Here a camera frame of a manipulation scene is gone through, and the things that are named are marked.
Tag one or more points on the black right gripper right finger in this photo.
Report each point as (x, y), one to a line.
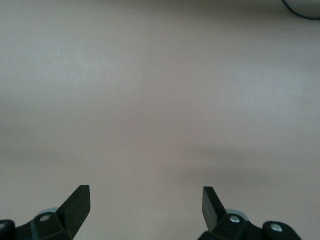
(212, 212)

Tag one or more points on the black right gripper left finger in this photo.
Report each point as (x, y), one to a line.
(72, 215)

